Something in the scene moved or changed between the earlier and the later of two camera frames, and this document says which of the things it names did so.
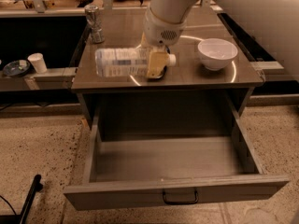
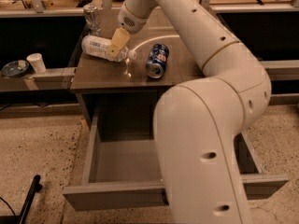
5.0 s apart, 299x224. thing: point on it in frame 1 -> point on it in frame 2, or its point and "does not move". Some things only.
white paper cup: [38, 63] does not move
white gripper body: [159, 32] -> [135, 20]
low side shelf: [50, 79] does not move
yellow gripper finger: [158, 61] -> [121, 36]
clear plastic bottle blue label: [124, 62] -> [99, 46]
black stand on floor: [36, 187] does not move
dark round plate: [16, 68] does not move
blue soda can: [157, 63] does not move
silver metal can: [95, 25] does not move
